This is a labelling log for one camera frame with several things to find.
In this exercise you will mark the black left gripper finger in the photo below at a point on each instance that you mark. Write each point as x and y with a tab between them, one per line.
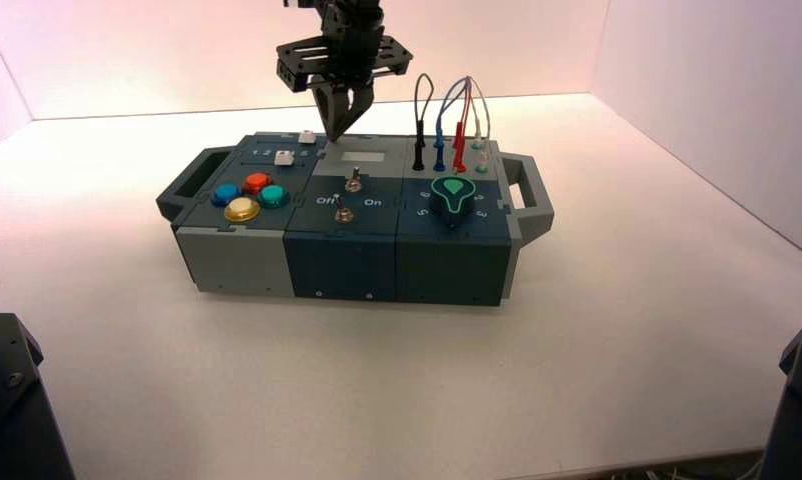
329	106
358	106

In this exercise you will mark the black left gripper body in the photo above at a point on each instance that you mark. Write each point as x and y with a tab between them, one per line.
351	46

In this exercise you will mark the white slider knob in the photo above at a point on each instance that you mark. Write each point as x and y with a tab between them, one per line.
282	158
306	138

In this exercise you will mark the small grey display screen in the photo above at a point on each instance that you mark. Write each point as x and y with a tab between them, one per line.
362	158

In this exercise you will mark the green push button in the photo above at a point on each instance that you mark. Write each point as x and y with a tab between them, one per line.
274	195

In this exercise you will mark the red push button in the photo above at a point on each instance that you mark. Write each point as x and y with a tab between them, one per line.
256	182

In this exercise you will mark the teal rotary pointer knob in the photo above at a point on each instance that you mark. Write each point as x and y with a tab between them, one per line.
454	197

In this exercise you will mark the yellow push button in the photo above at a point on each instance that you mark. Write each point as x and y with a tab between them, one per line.
241	209

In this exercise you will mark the blue push button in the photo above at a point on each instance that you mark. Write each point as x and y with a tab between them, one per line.
225	194

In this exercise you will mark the grey and teal control box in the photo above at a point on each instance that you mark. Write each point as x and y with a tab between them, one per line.
345	265

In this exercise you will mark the metal toggle switch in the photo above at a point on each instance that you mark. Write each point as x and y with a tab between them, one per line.
354	185
342	214

